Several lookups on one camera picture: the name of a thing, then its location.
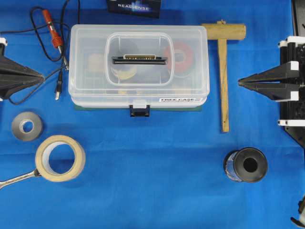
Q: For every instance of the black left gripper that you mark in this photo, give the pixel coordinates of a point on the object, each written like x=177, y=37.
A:
x=15, y=77

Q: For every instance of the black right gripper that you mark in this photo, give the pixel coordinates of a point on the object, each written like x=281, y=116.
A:
x=291, y=72

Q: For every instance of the clear plastic tool box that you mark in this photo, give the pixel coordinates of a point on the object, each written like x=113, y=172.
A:
x=95, y=48

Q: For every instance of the grey tape roll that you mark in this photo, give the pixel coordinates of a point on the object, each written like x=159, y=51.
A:
x=27, y=126

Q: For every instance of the orange soldering iron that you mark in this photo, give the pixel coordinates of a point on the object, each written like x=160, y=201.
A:
x=55, y=38

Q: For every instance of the beige masking tape roll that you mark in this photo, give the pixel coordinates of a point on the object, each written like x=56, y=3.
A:
x=60, y=158

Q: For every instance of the wooden mallet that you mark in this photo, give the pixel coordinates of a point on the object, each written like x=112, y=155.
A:
x=222, y=32

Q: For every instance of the silver wrench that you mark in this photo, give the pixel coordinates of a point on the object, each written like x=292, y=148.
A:
x=34, y=173

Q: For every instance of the red tape roll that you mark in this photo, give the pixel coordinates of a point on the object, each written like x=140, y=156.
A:
x=184, y=58

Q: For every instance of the blue table cloth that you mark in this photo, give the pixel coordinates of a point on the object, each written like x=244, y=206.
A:
x=165, y=171

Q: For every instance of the white black object corner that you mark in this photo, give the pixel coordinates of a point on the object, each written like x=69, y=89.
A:
x=301, y=210

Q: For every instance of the black rail right edge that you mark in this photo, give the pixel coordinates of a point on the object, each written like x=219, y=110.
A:
x=298, y=17

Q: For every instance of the black wire spool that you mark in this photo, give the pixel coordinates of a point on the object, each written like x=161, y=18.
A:
x=248, y=164

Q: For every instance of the yellow wire spool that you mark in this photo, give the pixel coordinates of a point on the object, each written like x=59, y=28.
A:
x=122, y=72

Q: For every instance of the RealSense camera box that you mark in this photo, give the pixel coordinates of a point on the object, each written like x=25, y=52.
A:
x=146, y=8

